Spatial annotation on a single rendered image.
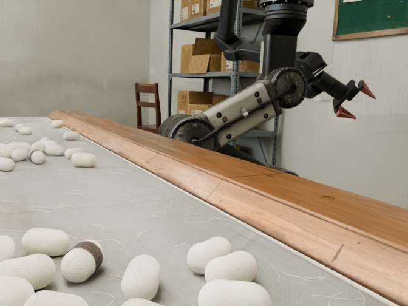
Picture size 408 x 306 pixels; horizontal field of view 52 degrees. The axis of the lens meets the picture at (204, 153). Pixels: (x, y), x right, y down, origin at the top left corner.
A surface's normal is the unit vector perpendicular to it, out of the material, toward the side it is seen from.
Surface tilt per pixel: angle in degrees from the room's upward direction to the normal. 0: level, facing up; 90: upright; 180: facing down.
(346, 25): 90
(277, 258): 0
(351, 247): 45
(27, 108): 89
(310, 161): 90
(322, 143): 90
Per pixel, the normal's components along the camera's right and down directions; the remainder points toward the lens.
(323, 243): -0.60, -0.67
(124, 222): 0.04, -0.99
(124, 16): 0.50, 0.14
